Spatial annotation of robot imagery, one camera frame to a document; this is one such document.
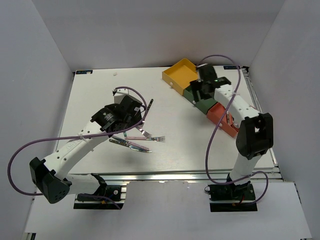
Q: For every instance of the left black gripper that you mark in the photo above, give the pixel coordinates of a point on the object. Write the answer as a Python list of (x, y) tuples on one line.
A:
[(135, 120)]

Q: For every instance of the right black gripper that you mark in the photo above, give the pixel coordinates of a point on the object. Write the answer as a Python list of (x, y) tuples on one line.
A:
[(197, 86)]

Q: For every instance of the green handled fork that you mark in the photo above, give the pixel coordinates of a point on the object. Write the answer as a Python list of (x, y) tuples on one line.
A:
[(143, 132)]

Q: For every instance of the dark handled spoon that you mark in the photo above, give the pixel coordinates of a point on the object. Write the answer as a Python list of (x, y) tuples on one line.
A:
[(228, 118)]

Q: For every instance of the dark handled fork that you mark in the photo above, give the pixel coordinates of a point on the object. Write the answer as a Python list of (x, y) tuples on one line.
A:
[(148, 107)]

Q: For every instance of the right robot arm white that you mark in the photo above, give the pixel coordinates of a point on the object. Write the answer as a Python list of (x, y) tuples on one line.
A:
[(255, 133)]

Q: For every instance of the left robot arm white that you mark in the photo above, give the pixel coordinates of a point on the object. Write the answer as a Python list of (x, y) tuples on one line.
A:
[(52, 175)]

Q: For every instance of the green container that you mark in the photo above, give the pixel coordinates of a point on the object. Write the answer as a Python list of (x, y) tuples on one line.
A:
[(204, 105)]

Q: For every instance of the orange container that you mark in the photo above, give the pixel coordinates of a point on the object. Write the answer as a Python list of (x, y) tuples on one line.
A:
[(214, 115)]

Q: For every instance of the yellow container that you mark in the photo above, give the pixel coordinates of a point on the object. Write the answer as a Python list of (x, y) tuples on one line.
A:
[(180, 75)]

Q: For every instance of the right blue table label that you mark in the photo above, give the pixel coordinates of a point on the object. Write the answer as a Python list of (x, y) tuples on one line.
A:
[(231, 67)]

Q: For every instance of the blue table label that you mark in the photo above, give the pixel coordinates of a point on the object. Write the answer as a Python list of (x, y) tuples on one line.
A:
[(84, 72), (231, 67)]

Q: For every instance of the left blue table label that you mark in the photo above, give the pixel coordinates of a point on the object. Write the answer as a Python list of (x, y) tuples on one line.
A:
[(84, 72)]

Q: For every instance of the pink handled knife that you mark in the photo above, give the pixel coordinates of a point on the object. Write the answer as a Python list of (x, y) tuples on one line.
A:
[(126, 141)]

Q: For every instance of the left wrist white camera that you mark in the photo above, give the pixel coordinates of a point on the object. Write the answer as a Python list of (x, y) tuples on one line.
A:
[(119, 94)]

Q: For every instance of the dark handled knife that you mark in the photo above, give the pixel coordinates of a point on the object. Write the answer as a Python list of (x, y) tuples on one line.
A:
[(130, 146)]

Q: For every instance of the pink handled fork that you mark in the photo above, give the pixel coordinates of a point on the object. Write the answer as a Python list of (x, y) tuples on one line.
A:
[(143, 138)]

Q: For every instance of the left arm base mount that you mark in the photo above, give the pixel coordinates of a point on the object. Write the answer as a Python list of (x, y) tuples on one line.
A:
[(105, 197)]

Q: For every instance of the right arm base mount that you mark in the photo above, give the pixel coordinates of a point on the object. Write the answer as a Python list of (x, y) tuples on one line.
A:
[(231, 198)]

